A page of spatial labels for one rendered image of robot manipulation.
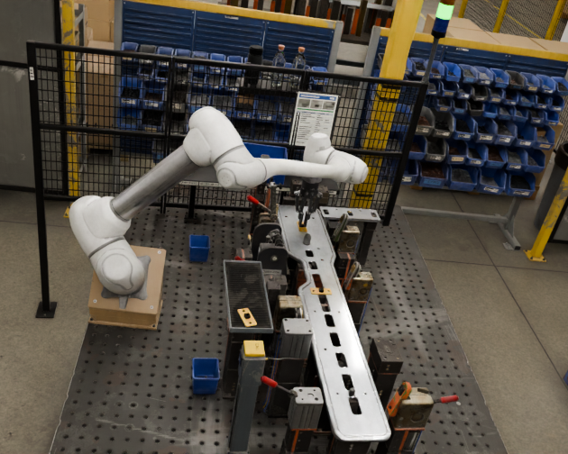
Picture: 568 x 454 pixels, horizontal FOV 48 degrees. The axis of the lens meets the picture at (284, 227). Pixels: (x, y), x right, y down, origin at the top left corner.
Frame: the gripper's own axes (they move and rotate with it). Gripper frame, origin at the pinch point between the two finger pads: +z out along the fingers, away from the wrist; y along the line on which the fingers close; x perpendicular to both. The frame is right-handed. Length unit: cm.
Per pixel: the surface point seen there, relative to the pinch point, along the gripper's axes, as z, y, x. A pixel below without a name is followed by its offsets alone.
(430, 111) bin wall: 5, 122, 167
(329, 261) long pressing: 4.7, 7.7, -25.8
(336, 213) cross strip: 4.6, 19.5, 14.2
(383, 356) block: 2, 14, -85
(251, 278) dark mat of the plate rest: -11, -31, -61
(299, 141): -13, 5, 55
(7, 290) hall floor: 105, -148, 73
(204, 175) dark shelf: 2, -43, 39
